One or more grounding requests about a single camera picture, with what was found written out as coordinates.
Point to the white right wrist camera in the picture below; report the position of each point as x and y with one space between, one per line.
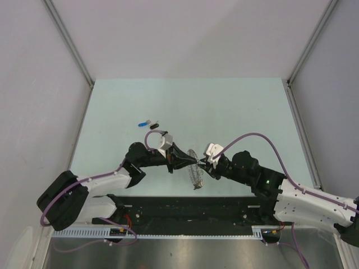
212 154

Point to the blue key tag upper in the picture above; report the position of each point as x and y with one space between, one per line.
143 124

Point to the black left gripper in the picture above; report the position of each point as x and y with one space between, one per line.
175 158

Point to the black key tag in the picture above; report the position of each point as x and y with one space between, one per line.
154 126

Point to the left aluminium frame post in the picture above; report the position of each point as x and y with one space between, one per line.
66 37

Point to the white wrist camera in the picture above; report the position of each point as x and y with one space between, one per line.
166 142
212 154

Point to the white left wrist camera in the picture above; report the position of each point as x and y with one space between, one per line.
166 142

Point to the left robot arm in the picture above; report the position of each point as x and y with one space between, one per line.
70 199

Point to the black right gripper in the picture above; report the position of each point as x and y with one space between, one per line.
209 168

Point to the right aluminium frame post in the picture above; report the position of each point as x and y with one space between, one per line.
319 28

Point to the aluminium frame post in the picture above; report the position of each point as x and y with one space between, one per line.
319 28
66 37

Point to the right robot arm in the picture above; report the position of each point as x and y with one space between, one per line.
288 201

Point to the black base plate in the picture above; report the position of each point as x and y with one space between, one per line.
242 210

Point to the white slotted cable duct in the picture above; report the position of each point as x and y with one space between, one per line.
109 232

